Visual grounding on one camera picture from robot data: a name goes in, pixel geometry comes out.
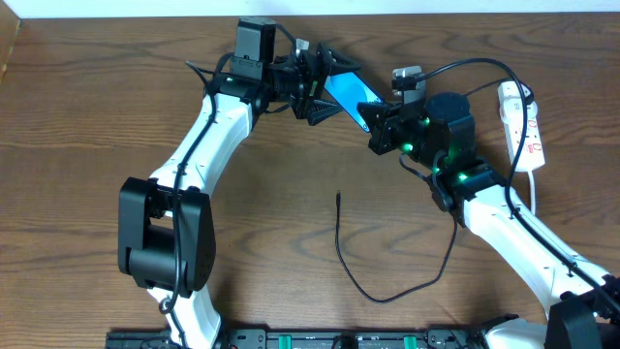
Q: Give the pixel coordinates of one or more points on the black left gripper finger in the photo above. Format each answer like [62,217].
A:
[321,110]
[333,62]

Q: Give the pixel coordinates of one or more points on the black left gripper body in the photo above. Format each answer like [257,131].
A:
[304,82]

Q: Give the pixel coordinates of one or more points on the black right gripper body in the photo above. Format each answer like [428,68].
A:
[383,128]

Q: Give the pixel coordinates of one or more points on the blue Galaxy smartphone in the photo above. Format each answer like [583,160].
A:
[350,89]

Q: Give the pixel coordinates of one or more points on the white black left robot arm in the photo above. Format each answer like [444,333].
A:
[166,238]

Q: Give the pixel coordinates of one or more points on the white USB charger plug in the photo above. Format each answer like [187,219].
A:
[512,107]

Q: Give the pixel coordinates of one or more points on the white power strip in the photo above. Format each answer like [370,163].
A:
[531,156]

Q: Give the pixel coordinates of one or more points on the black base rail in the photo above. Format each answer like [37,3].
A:
[261,339]

